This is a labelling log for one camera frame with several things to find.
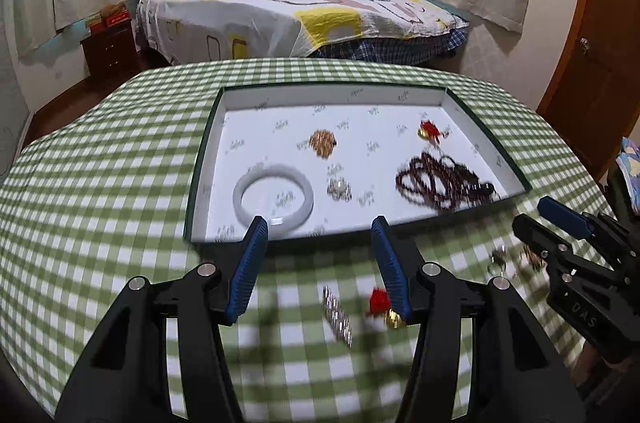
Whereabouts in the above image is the dark wooden nightstand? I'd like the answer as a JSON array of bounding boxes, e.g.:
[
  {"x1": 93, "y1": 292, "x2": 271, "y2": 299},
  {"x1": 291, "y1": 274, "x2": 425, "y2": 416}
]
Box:
[{"x1": 80, "y1": 19, "x2": 139, "y2": 78}]

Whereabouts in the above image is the red knot gold charm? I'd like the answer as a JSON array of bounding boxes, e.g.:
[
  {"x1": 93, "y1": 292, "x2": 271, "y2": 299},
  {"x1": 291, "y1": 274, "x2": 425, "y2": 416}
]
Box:
[{"x1": 417, "y1": 119, "x2": 451, "y2": 144}]

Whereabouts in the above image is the blue patterned bag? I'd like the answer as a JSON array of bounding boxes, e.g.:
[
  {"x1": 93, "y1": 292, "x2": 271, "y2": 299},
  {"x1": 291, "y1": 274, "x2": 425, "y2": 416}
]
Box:
[{"x1": 616, "y1": 139, "x2": 640, "y2": 208}]

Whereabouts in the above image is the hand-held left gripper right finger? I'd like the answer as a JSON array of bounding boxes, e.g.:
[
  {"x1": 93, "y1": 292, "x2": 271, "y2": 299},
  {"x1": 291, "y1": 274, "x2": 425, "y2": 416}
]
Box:
[{"x1": 371, "y1": 215, "x2": 586, "y2": 423}]

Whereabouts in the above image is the red flower gold charm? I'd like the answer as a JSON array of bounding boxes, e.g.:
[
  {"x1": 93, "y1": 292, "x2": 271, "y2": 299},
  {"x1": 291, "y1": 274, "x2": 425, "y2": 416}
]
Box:
[{"x1": 365, "y1": 287, "x2": 407, "y2": 330}]

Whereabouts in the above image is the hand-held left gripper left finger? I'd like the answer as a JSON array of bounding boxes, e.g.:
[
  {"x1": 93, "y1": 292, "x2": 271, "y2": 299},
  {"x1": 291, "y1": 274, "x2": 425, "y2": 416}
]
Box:
[{"x1": 55, "y1": 215, "x2": 271, "y2": 423}]

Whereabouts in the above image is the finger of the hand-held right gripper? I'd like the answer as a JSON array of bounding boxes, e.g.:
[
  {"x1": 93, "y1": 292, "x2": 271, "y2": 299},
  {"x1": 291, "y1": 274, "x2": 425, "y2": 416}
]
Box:
[
  {"x1": 538, "y1": 196, "x2": 597, "y2": 240},
  {"x1": 512, "y1": 213, "x2": 572, "y2": 265}
]

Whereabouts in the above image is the small silver ring jewelry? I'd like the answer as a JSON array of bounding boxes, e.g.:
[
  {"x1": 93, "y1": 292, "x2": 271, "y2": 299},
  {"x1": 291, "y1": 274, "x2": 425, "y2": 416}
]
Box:
[{"x1": 487, "y1": 245, "x2": 518, "y2": 279}]

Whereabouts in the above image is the blue plaid bed cover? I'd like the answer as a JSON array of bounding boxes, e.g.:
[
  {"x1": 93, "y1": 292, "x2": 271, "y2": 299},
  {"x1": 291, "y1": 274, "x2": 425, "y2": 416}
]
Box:
[{"x1": 315, "y1": 28, "x2": 472, "y2": 64}]

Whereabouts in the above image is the gold filigree brooch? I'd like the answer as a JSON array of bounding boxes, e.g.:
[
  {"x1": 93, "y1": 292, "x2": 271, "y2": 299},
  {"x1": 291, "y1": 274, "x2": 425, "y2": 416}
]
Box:
[{"x1": 308, "y1": 129, "x2": 337, "y2": 158}]

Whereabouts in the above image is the small gold jewelry piece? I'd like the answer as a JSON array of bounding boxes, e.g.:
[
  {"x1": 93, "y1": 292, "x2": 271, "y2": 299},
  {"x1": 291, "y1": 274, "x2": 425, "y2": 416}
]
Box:
[{"x1": 520, "y1": 245, "x2": 549, "y2": 272}]

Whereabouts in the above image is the brown wooden door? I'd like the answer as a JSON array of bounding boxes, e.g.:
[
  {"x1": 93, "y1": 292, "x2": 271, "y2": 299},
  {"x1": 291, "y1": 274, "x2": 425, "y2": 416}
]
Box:
[{"x1": 535, "y1": 0, "x2": 640, "y2": 184}]

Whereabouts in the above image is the green checked tablecloth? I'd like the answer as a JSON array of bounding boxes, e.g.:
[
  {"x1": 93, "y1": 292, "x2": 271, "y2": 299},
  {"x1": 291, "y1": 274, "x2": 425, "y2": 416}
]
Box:
[{"x1": 0, "y1": 58, "x2": 640, "y2": 423}]

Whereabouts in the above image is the pearl flower brooch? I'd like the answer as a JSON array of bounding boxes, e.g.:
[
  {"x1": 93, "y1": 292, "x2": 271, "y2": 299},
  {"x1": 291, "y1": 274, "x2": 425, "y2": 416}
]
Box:
[{"x1": 326, "y1": 178, "x2": 352, "y2": 202}]

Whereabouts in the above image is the green box tray white lining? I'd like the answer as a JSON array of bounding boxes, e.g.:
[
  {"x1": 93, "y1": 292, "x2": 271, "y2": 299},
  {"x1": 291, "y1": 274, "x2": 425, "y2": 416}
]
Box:
[{"x1": 184, "y1": 85, "x2": 532, "y2": 245}]

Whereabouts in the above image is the pale jade bangle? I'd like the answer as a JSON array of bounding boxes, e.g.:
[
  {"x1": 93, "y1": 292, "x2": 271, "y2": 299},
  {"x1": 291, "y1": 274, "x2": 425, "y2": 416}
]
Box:
[{"x1": 233, "y1": 164, "x2": 315, "y2": 235}]

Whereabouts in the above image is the brown bead bracelet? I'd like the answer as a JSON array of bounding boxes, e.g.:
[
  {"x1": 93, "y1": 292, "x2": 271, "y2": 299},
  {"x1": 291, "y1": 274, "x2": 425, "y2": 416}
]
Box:
[{"x1": 395, "y1": 151, "x2": 499, "y2": 210}]

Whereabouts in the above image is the white patterned bedsheet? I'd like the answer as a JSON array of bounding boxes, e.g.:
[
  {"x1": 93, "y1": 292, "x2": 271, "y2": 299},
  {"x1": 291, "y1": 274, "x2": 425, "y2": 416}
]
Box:
[{"x1": 136, "y1": 0, "x2": 471, "y2": 66}]

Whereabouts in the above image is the silver bar brooch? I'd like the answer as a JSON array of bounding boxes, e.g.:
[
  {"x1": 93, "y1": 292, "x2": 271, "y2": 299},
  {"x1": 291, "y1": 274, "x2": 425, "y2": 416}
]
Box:
[{"x1": 322, "y1": 285, "x2": 354, "y2": 349}]

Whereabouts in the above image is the glass sliding wardrobe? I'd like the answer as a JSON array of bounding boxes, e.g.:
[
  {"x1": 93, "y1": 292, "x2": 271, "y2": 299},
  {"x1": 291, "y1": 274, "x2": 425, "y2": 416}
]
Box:
[{"x1": 0, "y1": 48, "x2": 32, "y2": 176}]

